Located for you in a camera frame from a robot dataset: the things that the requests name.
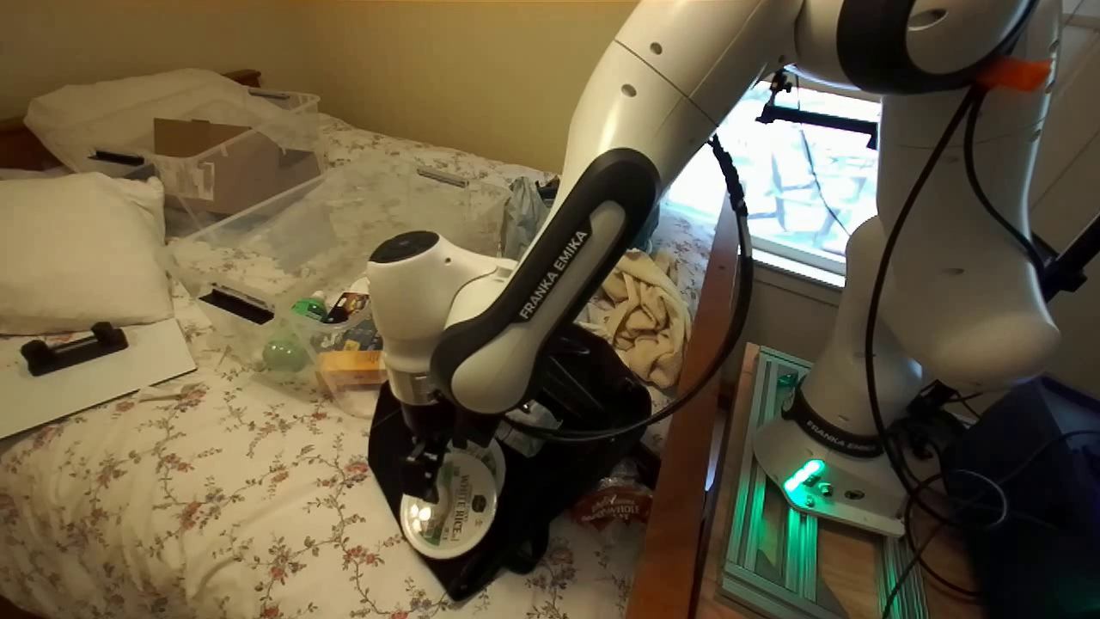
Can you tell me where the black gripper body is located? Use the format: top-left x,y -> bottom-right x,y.
396,389 -> 508,466

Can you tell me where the black fabric bag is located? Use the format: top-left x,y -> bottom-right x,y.
364,325 -> 656,606

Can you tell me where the large grey plastic bag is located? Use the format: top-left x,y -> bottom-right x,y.
500,177 -> 569,266

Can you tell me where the dark blue fabric bag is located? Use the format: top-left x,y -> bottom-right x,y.
941,376 -> 1100,619

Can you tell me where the yellow packet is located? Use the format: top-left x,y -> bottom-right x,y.
312,348 -> 389,397

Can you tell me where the brown crumpled wrapper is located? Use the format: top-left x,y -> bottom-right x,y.
572,469 -> 656,531

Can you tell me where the green ball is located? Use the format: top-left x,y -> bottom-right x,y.
258,332 -> 312,376

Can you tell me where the cream towel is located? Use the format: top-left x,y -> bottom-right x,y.
581,249 -> 698,393

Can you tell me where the black flat remote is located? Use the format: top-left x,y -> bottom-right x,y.
200,286 -> 279,328

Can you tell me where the empty clear plastic bin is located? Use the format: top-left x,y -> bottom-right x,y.
164,149 -> 389,348

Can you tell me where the wooden bed footboard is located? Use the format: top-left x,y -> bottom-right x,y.
625,199 -> 760,619

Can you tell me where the floral bedspread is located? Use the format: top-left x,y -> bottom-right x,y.
0,107 -> 714,619

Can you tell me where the white paper sheet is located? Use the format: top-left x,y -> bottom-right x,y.
0,316 -> 200,443

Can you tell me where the brown cardboard box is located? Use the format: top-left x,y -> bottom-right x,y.
153,117 -> 324,219

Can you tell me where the clear bin holding cardboard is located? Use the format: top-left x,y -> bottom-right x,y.
29,67 -> 331,239

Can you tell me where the white pillow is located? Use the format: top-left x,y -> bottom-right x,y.
0,169 -> 175,338

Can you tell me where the window with white sill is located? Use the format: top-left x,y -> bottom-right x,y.
656,74 -> 889,286

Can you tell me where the white plastic sheet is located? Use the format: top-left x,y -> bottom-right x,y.
26,67 -> 279,156

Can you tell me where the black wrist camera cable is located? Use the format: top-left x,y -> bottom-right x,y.
500,136 -> 760,447

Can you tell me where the green lit metal base frame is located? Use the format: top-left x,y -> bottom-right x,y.
718,342 -> 913,619

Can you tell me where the black hanging arm cable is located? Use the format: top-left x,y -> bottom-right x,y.
863,84 -> 1058,466

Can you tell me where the black camera mount rod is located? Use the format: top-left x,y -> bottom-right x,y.
752,67 -> 885,152

